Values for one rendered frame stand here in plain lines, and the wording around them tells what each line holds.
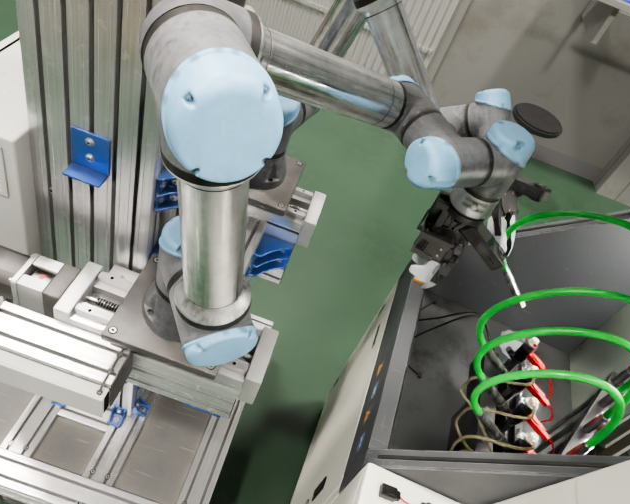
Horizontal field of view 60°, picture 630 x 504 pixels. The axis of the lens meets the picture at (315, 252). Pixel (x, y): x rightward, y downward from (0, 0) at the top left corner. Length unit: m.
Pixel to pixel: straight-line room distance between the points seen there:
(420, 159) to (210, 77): 0.38
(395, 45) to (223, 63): 0.64
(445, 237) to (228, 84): 0.56
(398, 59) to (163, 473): 1.35
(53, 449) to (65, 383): 0.77
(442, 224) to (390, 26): 0.40
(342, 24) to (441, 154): 0.59
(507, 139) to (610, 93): 3.48
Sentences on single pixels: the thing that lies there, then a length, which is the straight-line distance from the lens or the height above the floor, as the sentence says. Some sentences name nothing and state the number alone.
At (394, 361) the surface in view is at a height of 0.95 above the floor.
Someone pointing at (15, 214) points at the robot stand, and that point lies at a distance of 1.28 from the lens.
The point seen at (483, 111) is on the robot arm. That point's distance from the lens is 1.27.
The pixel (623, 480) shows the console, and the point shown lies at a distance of 0.97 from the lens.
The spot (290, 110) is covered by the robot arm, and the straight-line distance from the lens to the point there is 1.30.
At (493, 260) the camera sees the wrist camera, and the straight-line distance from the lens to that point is 1.01.
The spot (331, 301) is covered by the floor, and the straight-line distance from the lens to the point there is 2.60.
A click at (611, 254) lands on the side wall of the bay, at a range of 1.54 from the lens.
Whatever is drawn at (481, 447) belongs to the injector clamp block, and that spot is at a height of 0.98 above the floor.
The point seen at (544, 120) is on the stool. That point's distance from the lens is 3.53.
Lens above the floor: 1.94
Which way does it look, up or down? 44 degrees down
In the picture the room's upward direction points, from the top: 23 degrees clockwise
